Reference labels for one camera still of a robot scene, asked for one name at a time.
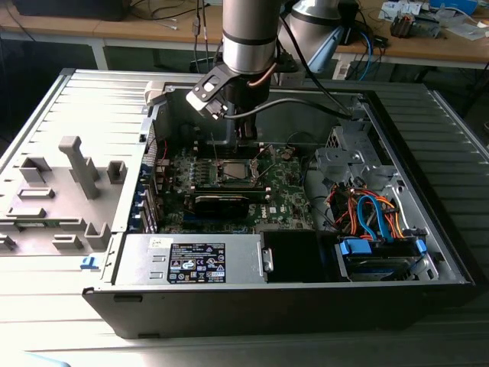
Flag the metal socket cover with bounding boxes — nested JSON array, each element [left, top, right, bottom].
[[250, 143, 276, 187]]

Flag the silver CPU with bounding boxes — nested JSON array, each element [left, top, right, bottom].
[[222, 161, 250, 181]]

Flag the metal socket locking lever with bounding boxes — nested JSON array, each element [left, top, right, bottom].
[[256, 144, 274, 183], [209, 131, 222, 167]]

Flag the CPU socket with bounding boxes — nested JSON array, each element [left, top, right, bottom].
[[213, 156, 261, 189]]

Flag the finned CPU cooler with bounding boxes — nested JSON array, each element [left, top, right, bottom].
[[390, 10, 416, 39]]

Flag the pale blue flat panel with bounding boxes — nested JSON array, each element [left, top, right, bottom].
[[307, 26, 342, 70]]

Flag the green Dell motherboard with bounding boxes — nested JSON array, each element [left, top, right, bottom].
[[157, 144, 319, 235]]

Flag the black Quadro graphics card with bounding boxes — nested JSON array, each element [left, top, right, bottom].
[[184, 190, 252, 223]]

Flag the metal drive cage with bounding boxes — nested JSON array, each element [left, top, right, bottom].
[[313, 102, 400, 192]]

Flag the blue card retention latches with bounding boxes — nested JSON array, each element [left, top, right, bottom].
[[128, 162, 158, 235]]

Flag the black monitor stand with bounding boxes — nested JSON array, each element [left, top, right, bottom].
[[338, 0, 360, 46]]

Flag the black plastic shroud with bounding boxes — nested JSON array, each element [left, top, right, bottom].
[[263, 231, 321, 284]]

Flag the grey parts rack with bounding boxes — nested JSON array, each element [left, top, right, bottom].
[[0, 135, 128, 258]]

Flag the black equipment box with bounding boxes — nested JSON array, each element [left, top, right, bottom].
[[13, 0, 128, 22]]

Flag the long wooden desk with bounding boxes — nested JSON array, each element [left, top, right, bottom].
[[0, 0, 489, 72]]

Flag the silver power supply unit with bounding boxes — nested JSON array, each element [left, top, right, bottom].
[[113, 233, 267, 287]]

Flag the black and grey PC case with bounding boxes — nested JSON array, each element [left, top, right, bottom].
[[82, 78, 478, 341]]

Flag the hard disk in blue carrier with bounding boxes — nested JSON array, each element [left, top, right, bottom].
[[335, 228, 428, 283]]

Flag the blue box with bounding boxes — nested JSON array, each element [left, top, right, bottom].
[[428, 0, 479, 12]]

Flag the clear plastic bag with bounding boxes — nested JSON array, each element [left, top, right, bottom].
[[445, 15, 489, 42]]

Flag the pale blue rounded object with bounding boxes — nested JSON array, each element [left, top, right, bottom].
[[21, 350, 76, 367]]

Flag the copper coloured gripper cable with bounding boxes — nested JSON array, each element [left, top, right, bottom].
[[246, 63, 278, 91]]

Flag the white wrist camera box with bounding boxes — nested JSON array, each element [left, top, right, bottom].
[[186, 63, 232, 122]]

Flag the black camera cable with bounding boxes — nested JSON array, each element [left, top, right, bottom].
[[219, 97, 356, 119]]

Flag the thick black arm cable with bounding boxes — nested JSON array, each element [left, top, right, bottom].
[[277, 15, 355, 118]]

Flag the blue hanging cable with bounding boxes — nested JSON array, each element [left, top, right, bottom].
[[358, 30, 374, 82]]

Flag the blue flat data wire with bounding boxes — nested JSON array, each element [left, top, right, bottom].
[[355, 193, 397, 242]]

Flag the orange power wire bundle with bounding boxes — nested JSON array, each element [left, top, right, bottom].
[[327, 186, 406, 240]]

